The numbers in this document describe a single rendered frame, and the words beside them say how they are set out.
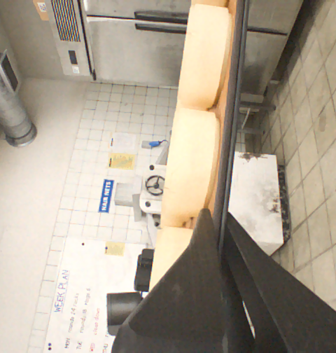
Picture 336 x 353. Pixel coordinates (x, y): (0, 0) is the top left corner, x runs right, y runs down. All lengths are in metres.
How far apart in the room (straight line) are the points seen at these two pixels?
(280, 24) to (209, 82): 2.72
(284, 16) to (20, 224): 3.08
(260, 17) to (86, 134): 2.40
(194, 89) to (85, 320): 3.32
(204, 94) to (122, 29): 2.76
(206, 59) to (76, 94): 4.51
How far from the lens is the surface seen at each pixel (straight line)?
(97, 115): 4.39
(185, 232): 0.15
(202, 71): 0.16
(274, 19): 2.84
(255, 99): 4.05
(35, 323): 3.56
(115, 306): 0.61
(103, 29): 2.95
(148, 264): 0.57
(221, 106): 0.16
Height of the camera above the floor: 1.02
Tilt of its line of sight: 1 degrees down
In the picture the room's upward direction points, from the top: 85 degrees counter-clockwise
